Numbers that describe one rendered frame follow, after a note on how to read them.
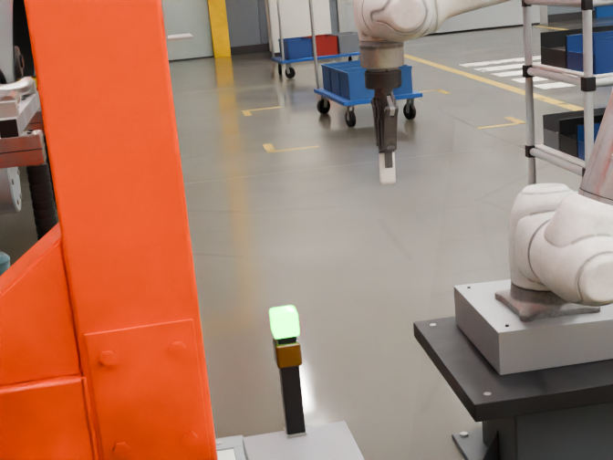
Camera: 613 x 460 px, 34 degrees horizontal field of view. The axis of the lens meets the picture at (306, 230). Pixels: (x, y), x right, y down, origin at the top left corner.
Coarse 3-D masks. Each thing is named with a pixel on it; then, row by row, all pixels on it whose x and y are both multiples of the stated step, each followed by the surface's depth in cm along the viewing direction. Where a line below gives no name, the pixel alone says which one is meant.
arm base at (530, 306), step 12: (516, 288) 217; (504, 300) 223; (516, 300) 218; (528, 300) 215; (540, 300) 213; (552, 300) 213; (564, 300) 213; (516, 312) 216; (528, 312) 212; (540, 312) 212; (552, 312) 213; (564, 312) 213; (576, 312) 214; (588, 312) 214
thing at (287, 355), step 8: (280, 344) 153; (288, 344) 153; (296, 344) 153; (280, 352) 153; (288, 352) 153; (296, 352) 153; (280, 360) 153; (288, 360) 153; (296, 360) 154; (280, 368) 154
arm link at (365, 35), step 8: (360, 0) 191; (360, 8) 190; (360, 16) 191; (360, 24) 193; (360, 32) 196; (368, 32) 193; (360, 40) 197; (368, 40) 195; (376, 40) 194; (384, 40) 194
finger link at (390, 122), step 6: (396, 108) 196; (384, 114) 198; (396, 114) 197; (384, 120) 198; (390, 120) 198; (396, 120) 198; (384, 126) 199; (390, 126) 198; (396, 126) 198; (384, 132) 199; (390, 132) 199; (396, 132) 199; (384, 138) 200; (390, 138) 199; (396, 138) 200; (384, 144) 201; (390, 144) 200; (396, 144) 200; (384, 150) 201
